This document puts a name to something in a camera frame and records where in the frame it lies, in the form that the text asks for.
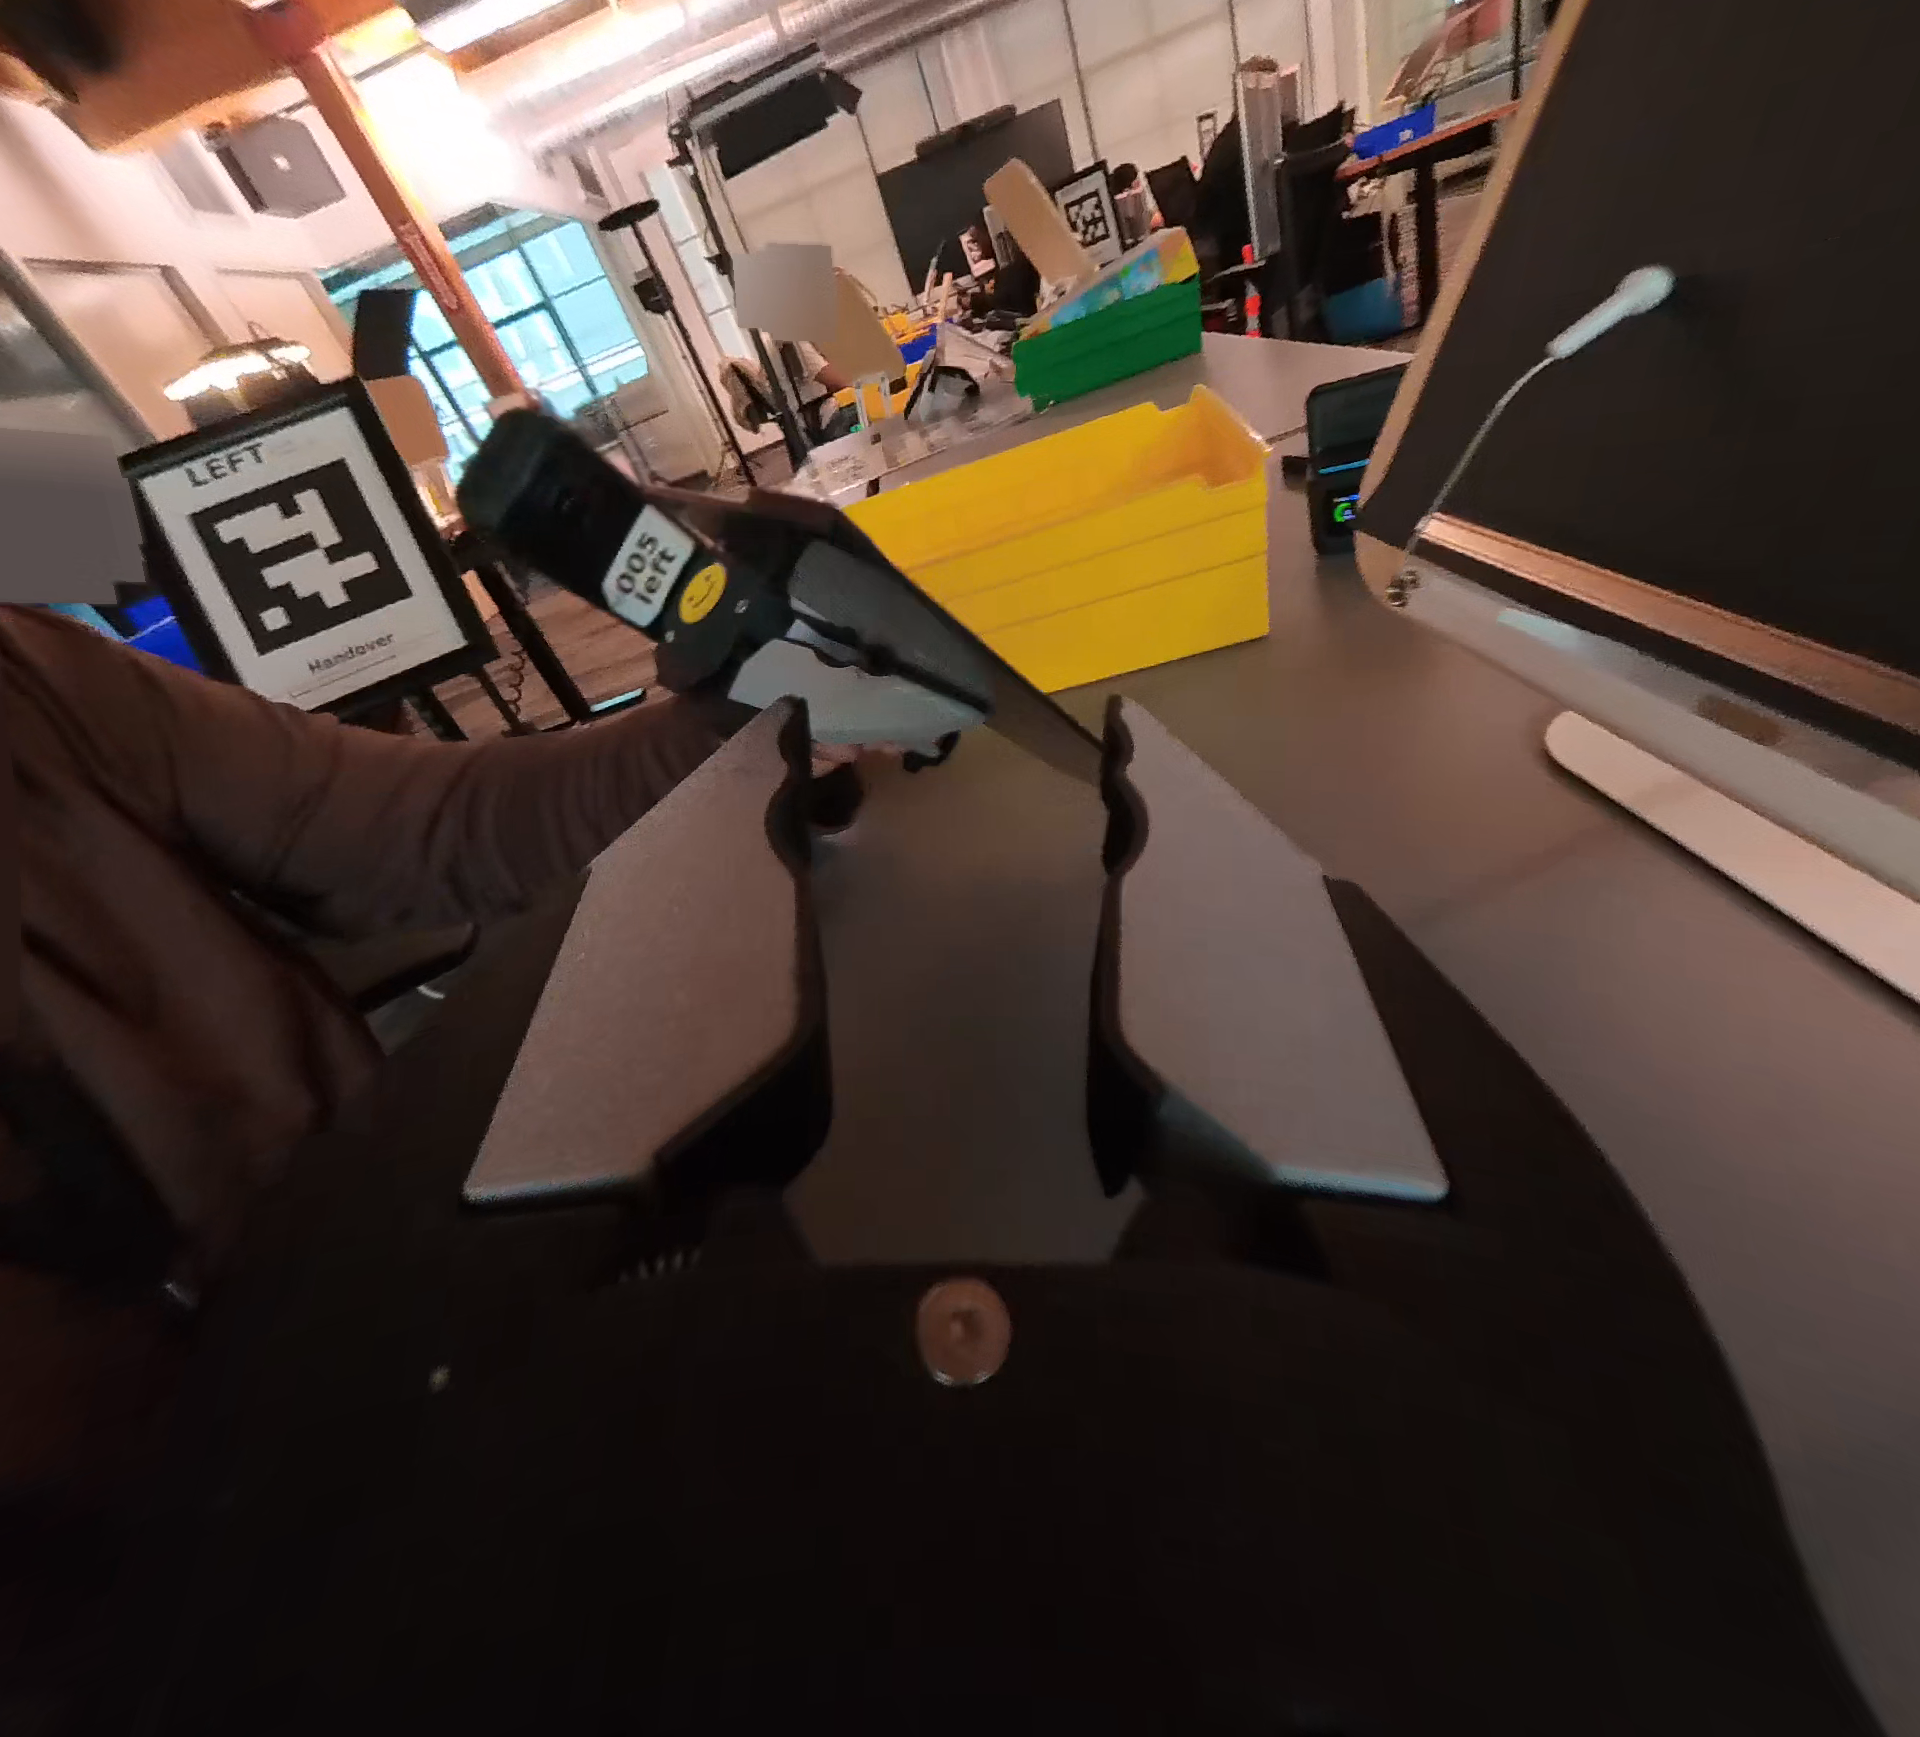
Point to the person's brown top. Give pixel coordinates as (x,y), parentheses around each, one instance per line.
(150,1092)

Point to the black panel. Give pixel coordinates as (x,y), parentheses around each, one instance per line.
(1038,725)

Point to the small black screen device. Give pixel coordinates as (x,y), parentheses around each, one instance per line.
(1343,433)

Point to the black wall screen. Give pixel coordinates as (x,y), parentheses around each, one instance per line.
(975,192)

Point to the black ceiling speaker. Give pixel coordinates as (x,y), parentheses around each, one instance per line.
(286,166)

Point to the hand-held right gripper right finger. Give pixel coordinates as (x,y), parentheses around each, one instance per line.
(1260,1004)

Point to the black studio light stand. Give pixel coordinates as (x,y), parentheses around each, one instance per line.
(775,125)

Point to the person's left forearm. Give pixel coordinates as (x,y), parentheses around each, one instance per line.
(302,780)

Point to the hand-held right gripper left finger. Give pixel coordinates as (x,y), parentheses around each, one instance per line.
(675,990)

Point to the green plastic bin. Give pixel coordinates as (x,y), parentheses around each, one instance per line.
(1109,364)

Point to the wood-edged black board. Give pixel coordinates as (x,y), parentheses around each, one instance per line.
(1726,118)

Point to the yellow plastic bin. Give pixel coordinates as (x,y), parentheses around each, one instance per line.
(1082,566)

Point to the white stand base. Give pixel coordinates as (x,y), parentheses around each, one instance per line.
(1726,823)

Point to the colourful printed box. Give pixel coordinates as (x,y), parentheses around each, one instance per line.
(1140,267)

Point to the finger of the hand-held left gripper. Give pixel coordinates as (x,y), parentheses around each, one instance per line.
(887,709)
(856,613)

